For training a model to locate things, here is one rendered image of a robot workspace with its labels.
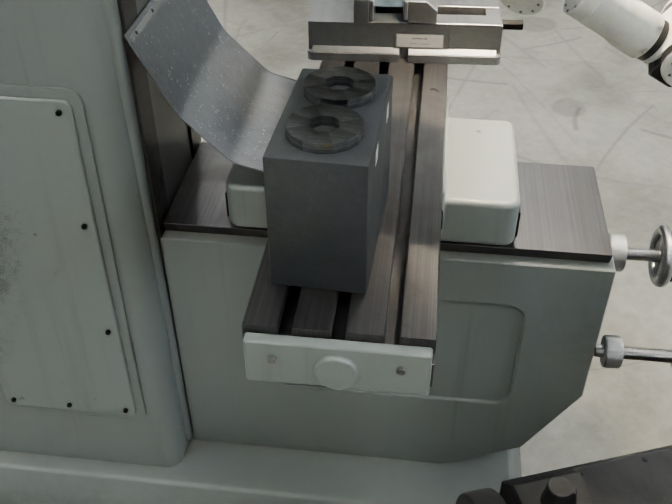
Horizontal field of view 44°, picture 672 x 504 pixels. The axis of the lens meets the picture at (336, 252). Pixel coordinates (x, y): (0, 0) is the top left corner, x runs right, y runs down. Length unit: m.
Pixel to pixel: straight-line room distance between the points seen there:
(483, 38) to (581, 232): 0.38
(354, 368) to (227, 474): 0.88
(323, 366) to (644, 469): 0.62
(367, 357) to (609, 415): 1.37
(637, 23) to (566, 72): 2.52
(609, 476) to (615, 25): 0.67
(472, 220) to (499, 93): 2.21
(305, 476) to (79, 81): 0.94
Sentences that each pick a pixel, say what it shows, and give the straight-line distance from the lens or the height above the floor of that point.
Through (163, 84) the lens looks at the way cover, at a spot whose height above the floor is 1.06.
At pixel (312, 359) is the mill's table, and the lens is 0.99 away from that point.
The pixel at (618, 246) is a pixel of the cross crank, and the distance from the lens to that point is 1.61.
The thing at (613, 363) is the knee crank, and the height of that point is 0.56.
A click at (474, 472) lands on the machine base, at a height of 0.20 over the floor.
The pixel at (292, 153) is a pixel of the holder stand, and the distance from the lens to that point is 0.93.
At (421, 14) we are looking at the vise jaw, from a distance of 1.53.
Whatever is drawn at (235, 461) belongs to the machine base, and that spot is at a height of 0.20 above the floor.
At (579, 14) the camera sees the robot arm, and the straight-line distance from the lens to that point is 1.28.
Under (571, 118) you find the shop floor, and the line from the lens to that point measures 3.47.
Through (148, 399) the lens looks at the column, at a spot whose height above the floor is 0.39.
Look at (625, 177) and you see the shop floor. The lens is 3.16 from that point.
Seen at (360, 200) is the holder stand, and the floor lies 1.12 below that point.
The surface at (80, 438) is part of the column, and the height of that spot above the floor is 0.25.
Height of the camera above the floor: 1.66
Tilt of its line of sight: 39 degrees down
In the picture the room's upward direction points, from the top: straight up
